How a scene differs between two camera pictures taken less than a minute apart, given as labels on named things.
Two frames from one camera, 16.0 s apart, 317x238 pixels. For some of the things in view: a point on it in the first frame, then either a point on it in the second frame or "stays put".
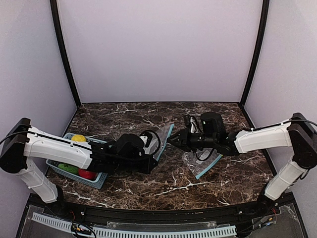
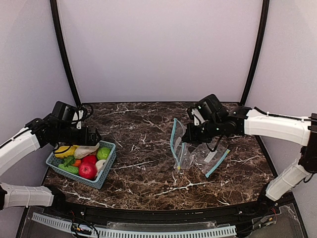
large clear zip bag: (164, 133) to (181, 150)
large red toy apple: (88, 174) stays put
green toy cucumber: (74, 169) stays put
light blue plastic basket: (97, 183) stays put
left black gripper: (150, 163) to (92, 136)
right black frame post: (263, 30) stays put
